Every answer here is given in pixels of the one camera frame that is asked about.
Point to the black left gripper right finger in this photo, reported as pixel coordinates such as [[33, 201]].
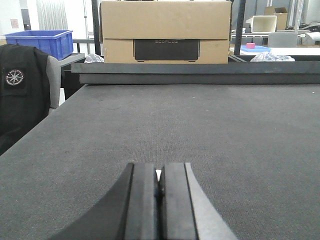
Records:
[[185, 211]]

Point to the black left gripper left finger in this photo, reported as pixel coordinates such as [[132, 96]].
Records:
[[128, 211]]

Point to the large cardboard Ecoflow box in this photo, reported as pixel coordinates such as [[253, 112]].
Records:
[[166, 32]]

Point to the small open cardboard box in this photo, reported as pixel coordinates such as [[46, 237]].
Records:
[[281, 13]]

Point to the black jacket with patch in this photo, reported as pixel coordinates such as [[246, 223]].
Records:
[[24, 92]]

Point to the left clear plastic bag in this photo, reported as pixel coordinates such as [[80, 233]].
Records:
[[93, 58]]

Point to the clear plastic bag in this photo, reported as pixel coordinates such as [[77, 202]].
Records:
[[93, 58], [270, 57]]

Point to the blue flat tray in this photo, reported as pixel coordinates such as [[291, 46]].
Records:
[[256, 49]]

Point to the right clear plastic bag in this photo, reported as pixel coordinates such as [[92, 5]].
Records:
[[270, 57]]

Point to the pink block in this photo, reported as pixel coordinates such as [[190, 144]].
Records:
[[250, 45]]

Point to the blue plastic crate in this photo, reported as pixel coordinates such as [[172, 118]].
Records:
[[57, 43]]

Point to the grey chair back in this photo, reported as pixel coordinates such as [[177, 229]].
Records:
[[282, 40]]

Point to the white square bin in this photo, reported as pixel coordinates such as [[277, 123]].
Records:
[[262, 23]]

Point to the black conveyor end rail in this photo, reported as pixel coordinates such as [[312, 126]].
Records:
[[232, 73]]

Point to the black shelf upright post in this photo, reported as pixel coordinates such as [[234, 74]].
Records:
[[239, 27]]

